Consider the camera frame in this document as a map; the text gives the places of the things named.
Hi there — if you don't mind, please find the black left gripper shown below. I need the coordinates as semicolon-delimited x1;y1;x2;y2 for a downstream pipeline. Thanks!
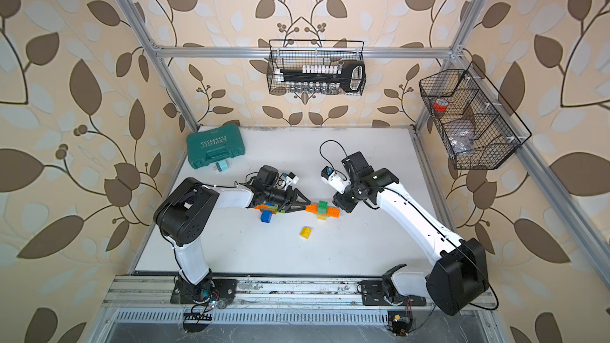
263;186;311;212

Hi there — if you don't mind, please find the clear plastic bag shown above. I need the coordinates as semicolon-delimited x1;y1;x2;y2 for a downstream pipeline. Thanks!
446;119;475;154

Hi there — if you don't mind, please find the aluminium frame corner post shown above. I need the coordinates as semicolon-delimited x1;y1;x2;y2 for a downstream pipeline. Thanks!
115;0;200;132
412;0;508;134

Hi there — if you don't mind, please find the orange lego brick long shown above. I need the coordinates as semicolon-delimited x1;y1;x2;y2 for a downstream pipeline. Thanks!
255;205;277;214

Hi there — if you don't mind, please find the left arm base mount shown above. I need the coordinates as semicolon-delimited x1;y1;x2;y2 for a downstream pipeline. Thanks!
170;276;238;308

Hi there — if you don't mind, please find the aluminium frame corner post right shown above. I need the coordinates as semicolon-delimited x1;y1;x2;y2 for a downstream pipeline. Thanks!
412;0;508;134

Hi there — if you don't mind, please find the aluminium frame corner post left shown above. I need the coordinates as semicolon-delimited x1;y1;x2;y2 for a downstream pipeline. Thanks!
115;0;200;132

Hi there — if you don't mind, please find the aluminium frame back crossbar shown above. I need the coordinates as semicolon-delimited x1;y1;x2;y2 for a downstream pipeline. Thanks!
153;45;454;60

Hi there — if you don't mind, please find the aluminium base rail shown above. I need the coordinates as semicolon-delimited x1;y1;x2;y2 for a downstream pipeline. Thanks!
102;273;435;314

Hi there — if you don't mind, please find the green plastic tool case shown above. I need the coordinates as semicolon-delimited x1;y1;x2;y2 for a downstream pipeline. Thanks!
187;123;246;169

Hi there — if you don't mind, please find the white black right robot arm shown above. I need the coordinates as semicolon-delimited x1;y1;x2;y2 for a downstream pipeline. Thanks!
321;167;489;316

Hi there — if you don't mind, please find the small teal white box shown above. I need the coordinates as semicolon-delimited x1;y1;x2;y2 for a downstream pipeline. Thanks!
214;160;229;172

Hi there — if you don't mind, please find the black wire basket wall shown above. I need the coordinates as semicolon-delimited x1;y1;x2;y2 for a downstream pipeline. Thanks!
419;62;532;170
266;38;367;95

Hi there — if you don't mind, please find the blue lego brick base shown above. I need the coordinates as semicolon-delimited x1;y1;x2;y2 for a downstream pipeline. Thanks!
261;210;273;223

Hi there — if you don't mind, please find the black wire basket back wall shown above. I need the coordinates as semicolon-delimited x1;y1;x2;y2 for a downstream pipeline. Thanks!
266;38;367;95

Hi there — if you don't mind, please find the green lego brick square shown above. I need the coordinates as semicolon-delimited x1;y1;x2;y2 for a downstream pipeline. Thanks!
317;201;328;215

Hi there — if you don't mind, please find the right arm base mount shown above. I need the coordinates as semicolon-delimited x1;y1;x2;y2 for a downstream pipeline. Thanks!
357;279;427;307

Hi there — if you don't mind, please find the small electronics board right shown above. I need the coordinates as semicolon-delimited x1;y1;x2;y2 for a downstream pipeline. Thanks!
388;311;414;337

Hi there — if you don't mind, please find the black white socket set rail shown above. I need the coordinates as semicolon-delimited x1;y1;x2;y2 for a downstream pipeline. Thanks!
273;61;366;93

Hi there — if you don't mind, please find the black wire basket right wall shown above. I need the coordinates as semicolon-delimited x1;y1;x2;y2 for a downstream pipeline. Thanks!
419;62;532;170

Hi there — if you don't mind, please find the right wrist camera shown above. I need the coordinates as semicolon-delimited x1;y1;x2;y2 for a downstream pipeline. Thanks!
320;150;400;194

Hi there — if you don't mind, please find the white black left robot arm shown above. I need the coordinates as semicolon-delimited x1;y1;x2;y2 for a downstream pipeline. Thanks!
154;177;311;286

